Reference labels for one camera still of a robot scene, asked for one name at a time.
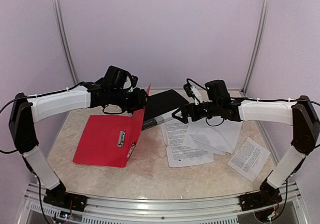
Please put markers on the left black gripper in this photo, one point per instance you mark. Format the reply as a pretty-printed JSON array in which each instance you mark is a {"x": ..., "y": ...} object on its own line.
[{"x": 139, "y": 100}]

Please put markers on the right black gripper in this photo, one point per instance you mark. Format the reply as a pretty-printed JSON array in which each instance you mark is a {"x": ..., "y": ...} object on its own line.
[{"x": 184, "y": 119}]

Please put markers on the white sheet top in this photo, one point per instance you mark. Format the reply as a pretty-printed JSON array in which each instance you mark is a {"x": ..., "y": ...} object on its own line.
[{"x": 225, "y": 136}]

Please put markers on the white sheet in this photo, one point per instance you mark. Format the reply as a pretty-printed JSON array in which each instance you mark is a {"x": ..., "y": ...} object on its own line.
[
  {"x": 198, "y": 137},
  {"x": 225, "y": 136}
]

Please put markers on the red folder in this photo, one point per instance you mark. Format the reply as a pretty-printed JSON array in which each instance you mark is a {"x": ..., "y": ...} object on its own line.
[{"x": 109, "y": 140}]

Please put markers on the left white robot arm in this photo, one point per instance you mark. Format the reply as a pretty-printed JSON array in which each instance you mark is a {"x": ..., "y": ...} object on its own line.
[{"x": 28, "y": 111}]

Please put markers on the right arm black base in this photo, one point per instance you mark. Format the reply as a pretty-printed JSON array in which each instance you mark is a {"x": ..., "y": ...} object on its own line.
[{"x": 265, "y": 196}]

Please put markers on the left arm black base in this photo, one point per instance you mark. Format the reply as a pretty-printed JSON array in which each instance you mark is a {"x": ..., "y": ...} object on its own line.
[{"x": 59, "y": 197}]

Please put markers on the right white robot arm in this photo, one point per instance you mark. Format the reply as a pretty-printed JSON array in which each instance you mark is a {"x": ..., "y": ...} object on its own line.
[{"x": 297, "y": 114}]

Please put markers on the black folder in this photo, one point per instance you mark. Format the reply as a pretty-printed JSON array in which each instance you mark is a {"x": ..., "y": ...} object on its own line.
[{"x": 160, "y": 108}]

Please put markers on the printed text sheet centre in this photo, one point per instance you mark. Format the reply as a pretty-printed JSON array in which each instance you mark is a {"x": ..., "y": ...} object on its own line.
[{"x": 179, "y": 151}]

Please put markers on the printed text sheet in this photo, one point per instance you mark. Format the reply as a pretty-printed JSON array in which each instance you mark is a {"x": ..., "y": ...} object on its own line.
[
  {"x": 249, "y": 159},
  {"x": 179, "y": 151}
]

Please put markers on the blank white sheet lower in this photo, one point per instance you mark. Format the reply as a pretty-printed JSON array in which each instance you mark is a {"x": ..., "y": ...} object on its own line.
[{"x": 198, "y": 137}]

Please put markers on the printed text sheet right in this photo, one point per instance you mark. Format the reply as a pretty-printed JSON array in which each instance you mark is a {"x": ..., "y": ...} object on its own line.
[{"x": 249, "y": 159}]

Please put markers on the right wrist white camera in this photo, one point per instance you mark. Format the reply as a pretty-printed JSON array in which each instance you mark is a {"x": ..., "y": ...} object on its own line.
[{"x": 192, "y": 92}]

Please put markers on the aluminium front rail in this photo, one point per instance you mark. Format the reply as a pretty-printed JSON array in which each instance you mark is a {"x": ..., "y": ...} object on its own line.
[{"x": 104, "y": 210}]

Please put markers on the left aluminium frame post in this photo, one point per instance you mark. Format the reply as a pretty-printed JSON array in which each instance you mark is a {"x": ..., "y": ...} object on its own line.
[{"x": 64, "y": 41}]

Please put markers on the aluminium frame post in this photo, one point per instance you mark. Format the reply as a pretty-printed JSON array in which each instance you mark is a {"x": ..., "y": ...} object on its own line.
[
  {"x": 256, "y": 45},
  {"x": 64, "y": 41}
]

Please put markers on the right aluminium frame post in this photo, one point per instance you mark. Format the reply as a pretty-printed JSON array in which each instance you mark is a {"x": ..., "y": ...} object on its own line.
[{"x": 256, "y": 45}]

